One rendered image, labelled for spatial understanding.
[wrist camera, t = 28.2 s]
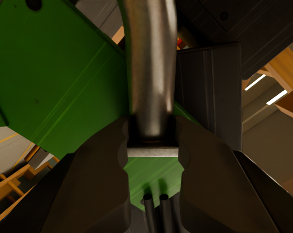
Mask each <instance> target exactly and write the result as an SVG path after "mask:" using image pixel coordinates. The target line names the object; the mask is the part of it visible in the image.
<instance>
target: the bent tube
mask: <svg viewBox="0 0 293 233"><path fill-rule="evenodd" d="M116 1H117V3H118V6H119V9H120V13H121V17H122V22H123V28H124V35H125V49H126V64H127V79H128V99H129V114H130V126H131V140H129V141H128V143H127V153H128V157H178V148H179V144H178V143H177V142H176V141H175V139H173V138H172V121H173V109H174V91H175V74H176V56H177V6H176V0H116Z"/></svg>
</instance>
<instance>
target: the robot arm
mask: <svg viewBox="0 0 293 233"><path fill-rule="evenodd" d="M172 138H173V139H175V141H176V142H177V143H178V144H179V148H178V162H179V163H180V164H181V165H182V167H183V168H184V171H183V172H182V178H181V188H180V198H179V205H180V218H181V224H182V226H183V227H184V228H185V229H186V230H187V231H188V232H190V233H293V196H292V195H291V194H290V193H289V192H288V191H287V190H286V189H284V188H283V187H282V186H281V185H280V184H279V183H277V182H276V181H275V180H274V179H273V178H272V177H270V176H269V175H268V174H267V173H266V172H265V171H264V170H263V169H262V168H260V167H259V166H258V165H257V164H256V163H255V162H253V161H252V160H251V159H250V158H249V157H248V156H246V155H245V154H244V153H243V152H242V151H241V150H233V149H232V148H230V147H229V146H228V145H227V144H226V143H225V142H224V141H222V140H221V139H220V138H219V137H218V136H216V135H215V134H213V133H212V132H210V131H208V130H207V129H205V128H203V127H202V126H200V125H198V124H196V123H194V122H193V121H191V120H189V119H187V118H185V117H184V116H181V115H177V116H173V121H172ZM129 140H131V126H130V117H126V116H122V117H120V118H118V119H116V120H115V121H114V122H112V123H110V124H109V125H107V126H106V127H104V128H103V129H101V130H100V131H98V132H97V133H95V134H94V135H93V136H91V137H90V138H89V139H88V140H86V141H85V142H84V143H83V144H82V145H81V146H80V147H79V148H78V149H77V150H76V151H75V152H74V153H67V154H66V155H65V156H64V157H63V158H62V159H61V160H60V161H59V162H58V163H57V164H56V165H55V166H54V167H53V168H52V169H51V170H50V171H49V172H48V173H47V174H46V175H45V176H44V177H43V178H42V179H41V180H40V181H39V182H38V183H37V184H36V185H35V186H34V187H33V188H32V189H31V190H30V192H29V193H28V194H27V195H26V196H25V197H24V198H23V199H22V200H21V201H20V202H19V203H18V204H17V205H16V206H15V207H14V208H13V209H12V211H11V212H10V213H9V214H8V215H7V217H6V218H5V219H4V220H3V221H2V222H1V224H0V233H124V232H126V231H127V230H128V228H129V227H130V224H131V202H130V192H129V182H128V174H127V173H126V172H125V171H124V167H125V165H126V164H127V162H128V153H127V143H128V141H129Z"/></svg>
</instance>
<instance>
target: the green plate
mask: <svg viewBox="0 0 293 233"><path fill-rule="evenodd" d="M0 107H1V109H2V111H3V113H4V115H5V117H6V119H7V121H8V122H9V125H8V126H7V127H8V128H10V129H12V130H13V131H15V132H16V133H18V134H20V135H21V136H23V137H24V138H26V139H28V140H29V141H31V142H33V143H34V144H36V145H37V146H39V147H41V148H42V149H44V150H45V151H47V152H49V153H50V154H52V155H53V156H55V157H57V158H58V159H60V160H61V159H62V158H63V157H64V156H65V155H66V154H67V153H74V152H75V151H76V150H77V149H78V148H79V147H80V146H81V145H82V144H83V143H84V142H85V141H86V140H88V139H89V138H90V137H91V136H93V135H94V134H95V133H97V132H98V131H100V130H101V129H103V128H104V127H106V126H107V125H109V124H110V123H112V122H114V121H115V120H116V119H118V118H120V117H122V116H126V117H130V114H129V99H128V79H127V64H126V52H125V51H124V50H122V49H121V48H120V47H119V46H118V45H117V44H116V43H115V42H114V41H113V40H112V39H111V38H110V37H109V36H108V35H106V34H105V33H103V32H102V31H101V30H100V29H99V28H98V27H97V26H96V25H95V24H94V23H93V22H91V21H90V20H89V19H88V18H87V17H86V16H85V15H84V14H83V13H82V12H81V11H80V10H79V9H78V8H77V7H75V6H74V5H73V4H72V3H71V2H70V1H69V0H2V1H1V3H0ZM177 115H181V116H184V117H185V118H187V119H189V120H191V121H193V122H194V123H196V124H198V125H200V126H202V125H201V124H200V123H198V122H197V121H196V120H195V119H194V118H193V117H192V116H191V115H190V114H189V113H188V112H187V111H186V110H185V109H184V108H183V107H182V106H181V105H180V104H179V103H178V102H177V101H175V100H174V109H173V116H177ZM202 127H203V126H202ZM124 171H125V172H126V173H127V174H128V182H129V192H130V202H131V204H132V205H134V206H136V207H137V208H139V209H141V210H142V211H144V212H145V206H144V201H143V196H144V195H145V194H151V195H152V197H153V204H154V208H156V207H157V206H159V205H160V201H159V196H160V195H162V194H167V195H168V196H169V198H171V197H172V196H173V195H175V194H176V193H178V192H179V191H180V188H181V178H182V172H183V171H184V168H183V167H182V165H181V164H180V163H179V162H178V157H128V162H127V164H126V165H125V167H124Z"/></svg>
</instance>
